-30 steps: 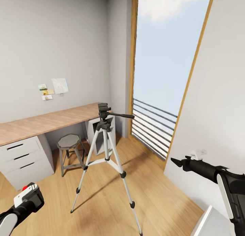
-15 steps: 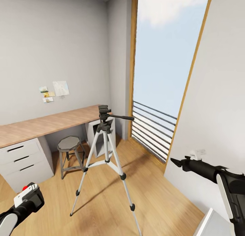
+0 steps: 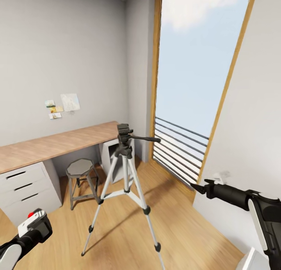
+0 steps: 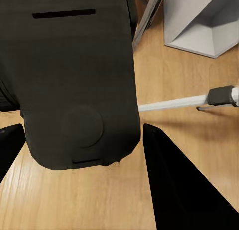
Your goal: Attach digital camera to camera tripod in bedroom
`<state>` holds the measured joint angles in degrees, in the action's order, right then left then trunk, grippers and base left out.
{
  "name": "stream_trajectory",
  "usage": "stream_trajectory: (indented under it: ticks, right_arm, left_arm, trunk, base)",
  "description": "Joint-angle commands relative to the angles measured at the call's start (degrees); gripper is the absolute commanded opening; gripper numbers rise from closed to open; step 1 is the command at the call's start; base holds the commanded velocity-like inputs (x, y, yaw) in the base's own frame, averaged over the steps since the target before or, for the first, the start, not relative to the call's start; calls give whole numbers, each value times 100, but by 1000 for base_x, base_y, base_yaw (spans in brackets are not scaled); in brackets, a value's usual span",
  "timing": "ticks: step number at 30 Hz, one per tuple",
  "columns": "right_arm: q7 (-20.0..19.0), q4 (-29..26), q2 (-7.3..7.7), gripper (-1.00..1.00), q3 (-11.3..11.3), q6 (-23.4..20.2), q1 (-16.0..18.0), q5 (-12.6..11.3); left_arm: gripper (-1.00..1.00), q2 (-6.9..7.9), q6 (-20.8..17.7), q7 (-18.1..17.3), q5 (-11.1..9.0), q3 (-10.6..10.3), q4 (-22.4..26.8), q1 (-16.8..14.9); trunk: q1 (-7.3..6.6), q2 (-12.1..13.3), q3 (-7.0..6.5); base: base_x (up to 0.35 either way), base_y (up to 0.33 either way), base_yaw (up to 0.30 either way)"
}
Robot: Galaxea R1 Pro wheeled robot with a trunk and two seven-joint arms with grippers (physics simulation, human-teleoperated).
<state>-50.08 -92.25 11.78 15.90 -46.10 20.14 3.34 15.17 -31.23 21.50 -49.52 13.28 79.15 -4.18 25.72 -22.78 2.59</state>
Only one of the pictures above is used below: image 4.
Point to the camera tripod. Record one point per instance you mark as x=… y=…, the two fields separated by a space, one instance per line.
x=216 y=98

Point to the taboret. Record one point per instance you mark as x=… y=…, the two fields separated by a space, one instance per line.
x=151 y=8

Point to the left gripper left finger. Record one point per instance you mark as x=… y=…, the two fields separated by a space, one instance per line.
x=12 y=139

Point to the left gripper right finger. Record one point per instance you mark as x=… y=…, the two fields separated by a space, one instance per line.
x=183 y=198

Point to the desk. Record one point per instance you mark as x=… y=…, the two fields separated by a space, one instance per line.
x=205 y=27

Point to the digital camera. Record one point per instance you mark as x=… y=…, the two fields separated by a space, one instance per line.
x=68 y=66

